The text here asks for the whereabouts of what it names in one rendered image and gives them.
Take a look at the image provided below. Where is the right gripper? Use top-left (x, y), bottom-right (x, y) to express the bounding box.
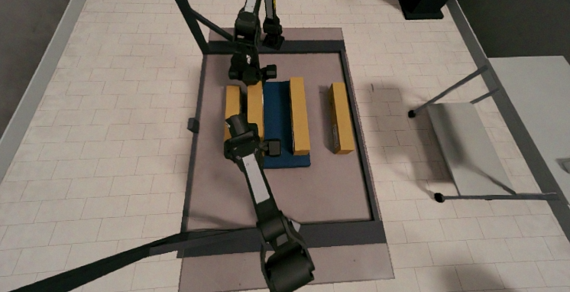
top-left (224, 138), bottom-right (281, 159)

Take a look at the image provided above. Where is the brown cardboard carton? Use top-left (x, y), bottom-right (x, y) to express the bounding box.
top-left (248, 81), bottom-right (264, 143)
top-left (224, 85), bottom-right (243, 142)
top-left (328, 83), bottom-right (355, 154)
top-left (289, 77), bottom-right (310, 156)

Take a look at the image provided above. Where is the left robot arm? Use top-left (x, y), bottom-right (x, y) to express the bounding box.
top-left (230, 0), bottom-right (283, 86)

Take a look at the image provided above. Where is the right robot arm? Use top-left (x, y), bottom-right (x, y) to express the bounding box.
top-left (225, 113), bottom-right (315, 292)

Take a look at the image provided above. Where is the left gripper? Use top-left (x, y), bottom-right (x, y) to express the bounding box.
top-left (228, 56), bottom-right (277, 89)

